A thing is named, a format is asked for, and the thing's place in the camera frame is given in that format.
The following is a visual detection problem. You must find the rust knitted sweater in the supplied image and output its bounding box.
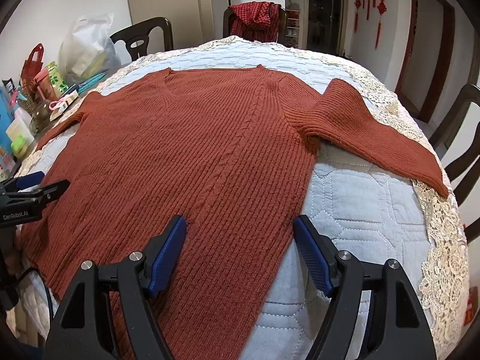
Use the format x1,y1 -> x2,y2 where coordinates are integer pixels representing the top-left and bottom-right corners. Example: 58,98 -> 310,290
17,65 -> 451,360

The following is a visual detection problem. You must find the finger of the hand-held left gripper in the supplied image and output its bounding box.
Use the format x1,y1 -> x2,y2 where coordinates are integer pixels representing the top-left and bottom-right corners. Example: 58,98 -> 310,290
22,179 -> 71,206
0,171 -> 46,196

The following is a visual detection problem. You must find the red paper packet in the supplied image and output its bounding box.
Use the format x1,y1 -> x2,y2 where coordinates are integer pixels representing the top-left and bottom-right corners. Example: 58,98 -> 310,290
464,286 -> 480,326

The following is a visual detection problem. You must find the red gift bag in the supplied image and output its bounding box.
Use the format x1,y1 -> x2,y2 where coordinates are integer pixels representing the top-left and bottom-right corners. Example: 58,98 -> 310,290
20,44 -> 46,88

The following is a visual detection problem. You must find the glass jar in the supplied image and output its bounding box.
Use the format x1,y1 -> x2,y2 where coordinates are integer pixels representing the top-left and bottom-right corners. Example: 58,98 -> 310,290
30,99 -> 52,136

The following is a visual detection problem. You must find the red checkered garment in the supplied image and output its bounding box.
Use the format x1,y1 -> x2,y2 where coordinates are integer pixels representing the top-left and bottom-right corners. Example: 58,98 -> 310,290
229,2 -> 285,44

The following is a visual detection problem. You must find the pink and white box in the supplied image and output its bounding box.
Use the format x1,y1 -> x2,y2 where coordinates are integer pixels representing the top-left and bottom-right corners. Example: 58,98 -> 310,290
48,91 -> 80,121

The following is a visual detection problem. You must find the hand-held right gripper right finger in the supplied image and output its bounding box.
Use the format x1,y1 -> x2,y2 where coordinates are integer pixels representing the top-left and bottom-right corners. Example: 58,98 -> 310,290
292,214 -> 437,360

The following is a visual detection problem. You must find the teal plastic object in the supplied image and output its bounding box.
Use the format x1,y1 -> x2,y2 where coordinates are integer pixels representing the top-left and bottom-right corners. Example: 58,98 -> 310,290
76,72 -> 106,93

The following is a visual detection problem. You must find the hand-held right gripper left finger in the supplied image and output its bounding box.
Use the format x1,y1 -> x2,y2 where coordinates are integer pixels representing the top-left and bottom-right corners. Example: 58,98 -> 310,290
43,214 -> 188,360

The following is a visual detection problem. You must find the blue box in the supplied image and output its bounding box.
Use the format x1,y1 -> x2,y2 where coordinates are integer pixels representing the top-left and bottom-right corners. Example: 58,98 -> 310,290
0,82 -> 24,181

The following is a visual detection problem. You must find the green leaf print carton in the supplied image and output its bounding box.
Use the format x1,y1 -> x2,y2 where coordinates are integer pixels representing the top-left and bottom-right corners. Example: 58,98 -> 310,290
45,61 -> 70,98

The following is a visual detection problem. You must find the blue quilted lace-edged mat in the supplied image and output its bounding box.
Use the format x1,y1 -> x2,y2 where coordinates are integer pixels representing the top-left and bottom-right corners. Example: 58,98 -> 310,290
15,35 -> 469,360

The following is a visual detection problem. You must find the white plastic bag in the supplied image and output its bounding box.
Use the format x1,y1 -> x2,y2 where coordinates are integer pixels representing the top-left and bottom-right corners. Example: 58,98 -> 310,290
58,12 -> 122,88

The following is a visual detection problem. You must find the pale green plastic container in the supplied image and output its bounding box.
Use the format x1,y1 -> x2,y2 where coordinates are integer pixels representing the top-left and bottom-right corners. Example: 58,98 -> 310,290
5,114 -> 36,159

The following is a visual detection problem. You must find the black cable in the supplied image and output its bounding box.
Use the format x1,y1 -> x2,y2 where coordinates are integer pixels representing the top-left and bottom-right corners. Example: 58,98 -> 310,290
17,268 -> 53,308

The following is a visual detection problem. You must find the dark glass door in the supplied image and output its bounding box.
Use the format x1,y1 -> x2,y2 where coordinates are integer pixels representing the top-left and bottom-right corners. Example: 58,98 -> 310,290
303,0 -> 350,56

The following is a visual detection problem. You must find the dark wooden chair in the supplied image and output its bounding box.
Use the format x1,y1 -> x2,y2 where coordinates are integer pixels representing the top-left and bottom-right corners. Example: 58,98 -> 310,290
110,17 -> 174,62
222,4 -> 286,43
428,83 -> 480,196

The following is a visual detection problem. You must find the shoe rack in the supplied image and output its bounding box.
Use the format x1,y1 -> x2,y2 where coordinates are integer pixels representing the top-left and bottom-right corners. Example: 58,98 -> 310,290
283,7 -> 305,48

